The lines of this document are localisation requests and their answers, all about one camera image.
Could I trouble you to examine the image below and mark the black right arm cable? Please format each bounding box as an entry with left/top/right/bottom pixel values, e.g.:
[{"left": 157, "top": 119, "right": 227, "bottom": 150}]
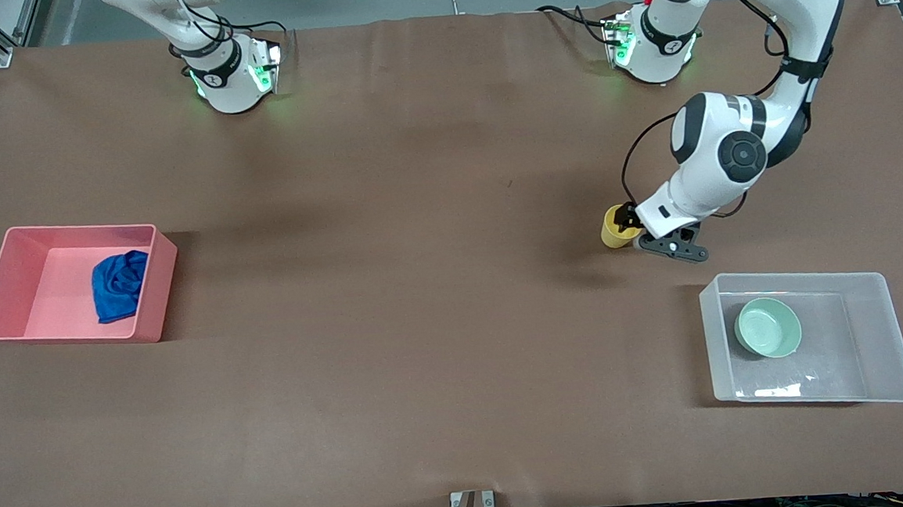
[{"left": 164, "top": 0, "right": 293, "bottom": 68}]

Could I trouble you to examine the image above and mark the black left base cable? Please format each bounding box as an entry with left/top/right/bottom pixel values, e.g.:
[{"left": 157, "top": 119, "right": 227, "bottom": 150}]
[{"left": 537, "top": 1, "right": 618, "bottom": 49}]

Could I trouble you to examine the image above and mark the pink plastic bin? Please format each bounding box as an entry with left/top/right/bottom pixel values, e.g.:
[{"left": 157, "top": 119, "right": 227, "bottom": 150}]
[{"left": 0, "top": 217, "right": 184, "bottom": 352}]

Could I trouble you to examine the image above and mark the blue cloth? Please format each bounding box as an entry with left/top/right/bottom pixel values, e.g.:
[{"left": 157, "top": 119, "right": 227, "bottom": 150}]
[{"left": 90, "top": 250, "right": 154, "bottom": 325}]

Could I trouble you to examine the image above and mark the clear plastic box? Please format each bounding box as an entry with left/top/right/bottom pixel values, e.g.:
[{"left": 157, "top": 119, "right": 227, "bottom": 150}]
[{"left": 697, "top": 262, "right": 903, "bottom": 415}]

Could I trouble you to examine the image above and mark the pale green bowl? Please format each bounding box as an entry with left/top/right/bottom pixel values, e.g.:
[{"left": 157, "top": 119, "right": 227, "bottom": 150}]
[{"left": 732, "top": 295, "right": 804, "bottom": 361}]

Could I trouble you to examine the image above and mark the yellow plastic cup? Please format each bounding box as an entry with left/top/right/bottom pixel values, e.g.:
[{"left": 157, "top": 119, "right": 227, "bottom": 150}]
[{"left": 599, "top": 203, "right": 644, "bottom": 250}]

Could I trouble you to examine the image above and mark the brown table cover sheet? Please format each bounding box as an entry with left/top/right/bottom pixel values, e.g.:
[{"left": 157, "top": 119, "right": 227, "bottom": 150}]
[{"left": 0, "top": 0, "right": 903, "bottom": 507}]

